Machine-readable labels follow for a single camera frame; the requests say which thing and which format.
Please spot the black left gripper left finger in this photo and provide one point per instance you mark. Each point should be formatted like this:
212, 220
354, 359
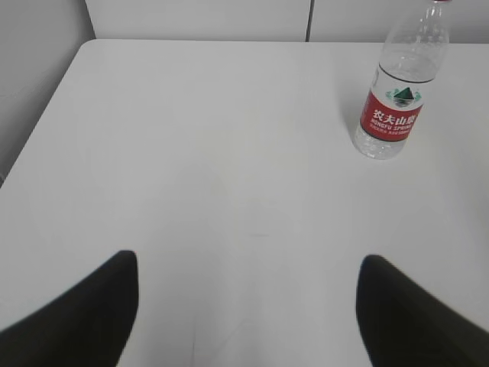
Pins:
88, 325

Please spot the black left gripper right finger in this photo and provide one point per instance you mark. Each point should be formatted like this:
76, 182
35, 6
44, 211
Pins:
401, 324

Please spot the clear red-label water bottle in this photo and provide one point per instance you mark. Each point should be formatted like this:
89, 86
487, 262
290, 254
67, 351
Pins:
410, 59

